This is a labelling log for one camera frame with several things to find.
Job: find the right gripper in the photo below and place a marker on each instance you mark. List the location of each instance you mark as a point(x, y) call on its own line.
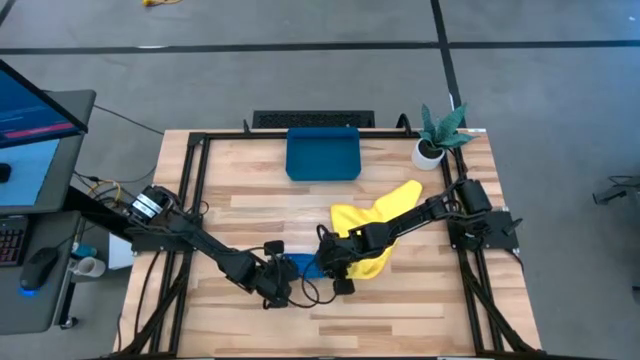
point(340, 255)

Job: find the blue microfiber towel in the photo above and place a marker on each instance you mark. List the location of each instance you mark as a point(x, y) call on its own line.
point(307, 265)

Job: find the grey computer desk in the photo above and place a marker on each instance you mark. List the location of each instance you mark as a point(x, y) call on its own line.
point(70, 150)

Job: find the black aluminium table frame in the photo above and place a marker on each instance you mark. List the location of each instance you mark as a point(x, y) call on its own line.
point(240, 135)

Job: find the yellow microfiber towel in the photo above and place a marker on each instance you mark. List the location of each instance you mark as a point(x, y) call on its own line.
point(360, 215)

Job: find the black computer mouse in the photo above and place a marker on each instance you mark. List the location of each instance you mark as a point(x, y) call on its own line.
point(39, 267)

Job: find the teal plastic basket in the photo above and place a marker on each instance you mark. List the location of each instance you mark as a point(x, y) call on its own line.
point(322, 157)

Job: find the black keyboard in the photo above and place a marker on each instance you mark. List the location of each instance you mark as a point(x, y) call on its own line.
point(12, 242)

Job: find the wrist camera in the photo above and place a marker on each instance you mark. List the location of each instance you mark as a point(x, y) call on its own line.
point(344, 286)
point(274, 248)

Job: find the black desktop monitor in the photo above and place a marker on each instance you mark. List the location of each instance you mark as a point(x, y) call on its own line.
point(30, 115)

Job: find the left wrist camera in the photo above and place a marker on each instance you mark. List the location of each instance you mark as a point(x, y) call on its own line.
point(274, 248)

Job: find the white mug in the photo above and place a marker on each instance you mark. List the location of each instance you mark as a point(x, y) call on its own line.
point(90, 267)

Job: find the black chair base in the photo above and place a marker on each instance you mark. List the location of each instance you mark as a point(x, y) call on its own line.
point(612, 192)

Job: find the white box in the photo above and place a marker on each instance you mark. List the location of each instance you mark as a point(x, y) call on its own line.
point(120, 252)

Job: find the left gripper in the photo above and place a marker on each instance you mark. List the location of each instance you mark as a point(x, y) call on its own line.
point(275, 280)

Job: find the green plant in white pot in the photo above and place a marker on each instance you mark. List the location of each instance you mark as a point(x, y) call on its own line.
point(427, 155)

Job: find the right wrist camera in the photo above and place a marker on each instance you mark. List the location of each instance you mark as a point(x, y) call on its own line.
point(344, 286)

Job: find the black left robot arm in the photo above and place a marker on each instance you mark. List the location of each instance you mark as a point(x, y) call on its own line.
point(200, 240)

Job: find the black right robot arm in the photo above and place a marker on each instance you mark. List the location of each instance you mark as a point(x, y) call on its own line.
point(415, 212)

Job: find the teal bottle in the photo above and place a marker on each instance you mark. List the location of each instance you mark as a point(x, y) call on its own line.
point(86, 250)

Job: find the black floor vent grille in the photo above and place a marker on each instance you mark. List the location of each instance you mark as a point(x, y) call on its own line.
point(312, 120)

